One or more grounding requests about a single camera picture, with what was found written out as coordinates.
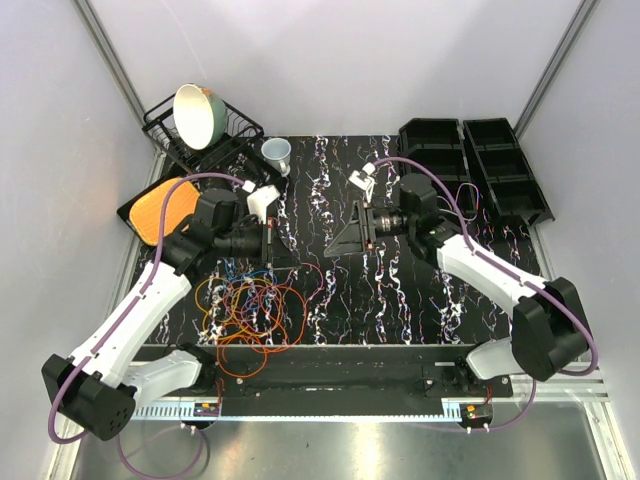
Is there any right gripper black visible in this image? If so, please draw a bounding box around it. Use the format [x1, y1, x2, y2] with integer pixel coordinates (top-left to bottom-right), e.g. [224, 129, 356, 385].
[324, 201, 415, 259]

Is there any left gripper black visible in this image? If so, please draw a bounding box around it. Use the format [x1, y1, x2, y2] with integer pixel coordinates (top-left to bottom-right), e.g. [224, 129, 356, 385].
[216, 217, 303, 271]

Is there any blue cable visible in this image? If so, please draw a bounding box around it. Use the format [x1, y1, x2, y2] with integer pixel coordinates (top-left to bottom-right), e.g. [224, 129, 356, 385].
[222, 257, 279, 296]

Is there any purple pink cable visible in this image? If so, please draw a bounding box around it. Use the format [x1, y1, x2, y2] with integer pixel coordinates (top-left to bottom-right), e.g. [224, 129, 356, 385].
[439, 182, 484, 221]

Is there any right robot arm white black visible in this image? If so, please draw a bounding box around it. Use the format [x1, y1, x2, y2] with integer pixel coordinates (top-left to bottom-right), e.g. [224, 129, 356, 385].
[324, 174, 595, 397]

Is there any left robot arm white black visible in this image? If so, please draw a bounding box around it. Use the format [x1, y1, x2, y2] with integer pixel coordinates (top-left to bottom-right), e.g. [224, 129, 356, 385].
[41, 185, 292, 441]

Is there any light blue cup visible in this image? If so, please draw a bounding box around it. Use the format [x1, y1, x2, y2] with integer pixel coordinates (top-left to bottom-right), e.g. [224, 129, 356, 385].
[261, 137, 292, 176]

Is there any black bin far left column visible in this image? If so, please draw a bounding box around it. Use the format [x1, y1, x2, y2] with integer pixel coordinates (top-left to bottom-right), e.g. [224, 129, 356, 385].
[399, 118, 461, 150]

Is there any black bin near left column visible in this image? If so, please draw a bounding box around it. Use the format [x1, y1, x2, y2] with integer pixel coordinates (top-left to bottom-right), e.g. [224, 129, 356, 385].
[404, 173, 481, 221]

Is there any cream green bowl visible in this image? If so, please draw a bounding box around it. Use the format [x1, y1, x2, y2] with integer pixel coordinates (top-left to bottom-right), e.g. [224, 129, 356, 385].
[173, 84, 228, 150]

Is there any black bin middle right column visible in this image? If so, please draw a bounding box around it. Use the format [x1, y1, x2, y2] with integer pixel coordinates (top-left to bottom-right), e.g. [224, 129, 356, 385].
[475, 148, 531, 179]

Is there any black bin far right column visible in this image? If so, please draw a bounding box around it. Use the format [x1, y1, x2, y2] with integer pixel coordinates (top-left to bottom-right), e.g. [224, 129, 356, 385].
[463, 118, 518, 148]

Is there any black bin near right column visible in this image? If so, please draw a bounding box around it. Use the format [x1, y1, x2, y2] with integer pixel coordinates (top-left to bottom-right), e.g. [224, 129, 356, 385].
[488, 178, 555, 227]

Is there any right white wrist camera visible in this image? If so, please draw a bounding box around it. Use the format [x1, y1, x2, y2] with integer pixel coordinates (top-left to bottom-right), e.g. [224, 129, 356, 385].
[348, 163, 376, 203]

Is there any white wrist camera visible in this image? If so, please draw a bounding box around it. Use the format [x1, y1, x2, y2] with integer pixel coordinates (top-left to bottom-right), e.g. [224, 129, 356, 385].
[247, 185, 280, 224]
[348, 163, 376, 203]

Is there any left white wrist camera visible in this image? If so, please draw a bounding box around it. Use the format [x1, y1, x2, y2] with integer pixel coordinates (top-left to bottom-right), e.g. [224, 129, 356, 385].
[247, 185, 280, 224]

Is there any black wire dish rack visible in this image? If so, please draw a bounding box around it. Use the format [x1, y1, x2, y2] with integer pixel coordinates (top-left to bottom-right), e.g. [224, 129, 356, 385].
[142, 96, 287, 194]

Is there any left purple robot hose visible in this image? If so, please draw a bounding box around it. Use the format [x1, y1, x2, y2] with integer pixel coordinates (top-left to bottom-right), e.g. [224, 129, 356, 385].
[47, 172, 259, 476]

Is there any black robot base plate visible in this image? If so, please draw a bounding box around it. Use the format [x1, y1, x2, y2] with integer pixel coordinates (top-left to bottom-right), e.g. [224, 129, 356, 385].
[176, 345, 513, 421]

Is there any aluminium rail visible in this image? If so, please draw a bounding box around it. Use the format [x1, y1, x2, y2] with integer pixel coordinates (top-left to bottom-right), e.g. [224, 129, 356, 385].
[107, 365, 608, 432]

